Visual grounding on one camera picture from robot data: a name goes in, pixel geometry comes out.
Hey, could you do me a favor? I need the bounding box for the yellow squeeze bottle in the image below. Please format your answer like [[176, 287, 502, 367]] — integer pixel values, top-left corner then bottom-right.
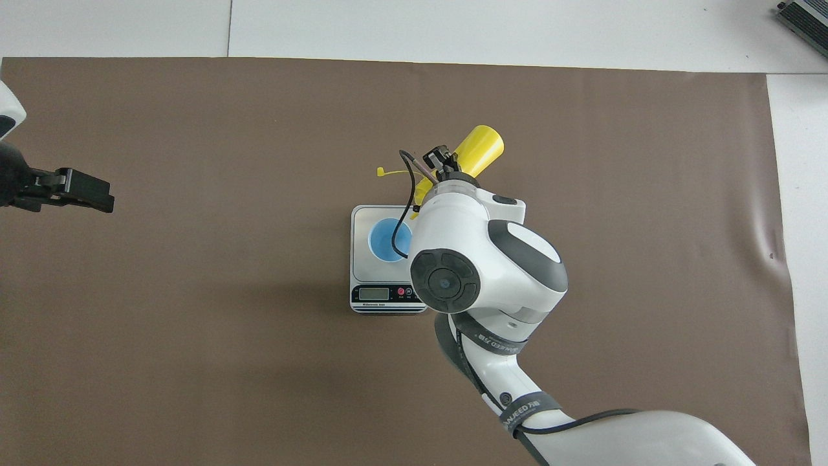
[[377, 125, 505, 208]]

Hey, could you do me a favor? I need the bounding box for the silver digital kitchen scale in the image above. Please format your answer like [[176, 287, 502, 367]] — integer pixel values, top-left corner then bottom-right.
[[350, 205, 429, 315]]

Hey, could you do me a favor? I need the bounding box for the grey metal box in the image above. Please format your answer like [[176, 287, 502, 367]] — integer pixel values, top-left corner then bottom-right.
[[776, 0, 828, 59]]

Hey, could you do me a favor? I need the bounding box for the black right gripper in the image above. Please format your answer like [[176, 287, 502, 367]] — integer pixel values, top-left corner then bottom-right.
[[423, 146, 483, 190]]

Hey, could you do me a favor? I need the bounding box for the brown paper mat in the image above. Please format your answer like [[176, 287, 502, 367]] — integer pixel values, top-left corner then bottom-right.
[[0, 57, 812, 466]]

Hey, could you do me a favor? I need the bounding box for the light blue cup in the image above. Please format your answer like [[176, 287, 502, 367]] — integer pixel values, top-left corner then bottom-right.
[[367, 217, 413, 263]]

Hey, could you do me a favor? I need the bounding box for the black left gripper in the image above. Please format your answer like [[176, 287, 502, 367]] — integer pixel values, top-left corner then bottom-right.
[[0, 139, 115, 214]]

